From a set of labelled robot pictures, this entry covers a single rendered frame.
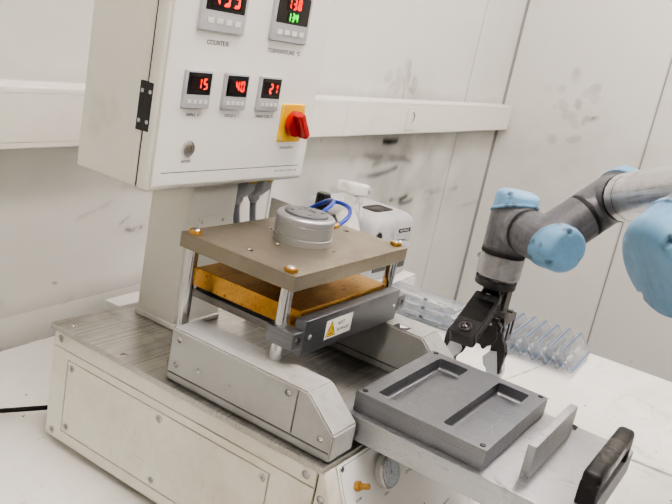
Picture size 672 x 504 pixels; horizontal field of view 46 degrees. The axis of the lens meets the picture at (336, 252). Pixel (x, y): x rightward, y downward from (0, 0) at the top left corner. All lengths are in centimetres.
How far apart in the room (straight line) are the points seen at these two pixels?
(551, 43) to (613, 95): 33
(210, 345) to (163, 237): 24
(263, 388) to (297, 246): 20
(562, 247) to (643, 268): 33
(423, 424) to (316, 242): 28
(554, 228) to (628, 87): 212
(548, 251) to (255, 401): 53
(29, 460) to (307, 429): 44
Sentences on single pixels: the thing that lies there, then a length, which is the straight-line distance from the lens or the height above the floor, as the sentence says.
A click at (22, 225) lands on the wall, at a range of 145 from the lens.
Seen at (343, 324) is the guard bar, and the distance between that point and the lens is 100.
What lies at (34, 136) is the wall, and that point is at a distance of 136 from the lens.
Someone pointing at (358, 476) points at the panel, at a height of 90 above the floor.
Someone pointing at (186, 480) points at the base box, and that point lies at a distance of 104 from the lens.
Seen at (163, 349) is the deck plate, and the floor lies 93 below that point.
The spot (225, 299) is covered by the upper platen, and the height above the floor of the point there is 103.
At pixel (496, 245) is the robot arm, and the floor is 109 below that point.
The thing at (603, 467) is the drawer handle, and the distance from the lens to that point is 89.
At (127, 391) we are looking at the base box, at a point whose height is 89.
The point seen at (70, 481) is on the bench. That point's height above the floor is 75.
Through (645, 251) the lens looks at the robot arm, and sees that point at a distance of 91.
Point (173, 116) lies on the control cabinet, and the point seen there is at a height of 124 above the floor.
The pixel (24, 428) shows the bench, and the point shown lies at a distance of 126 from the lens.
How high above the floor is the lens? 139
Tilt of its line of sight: 16 degrees down
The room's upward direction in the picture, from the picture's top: 11 degrees clockwise
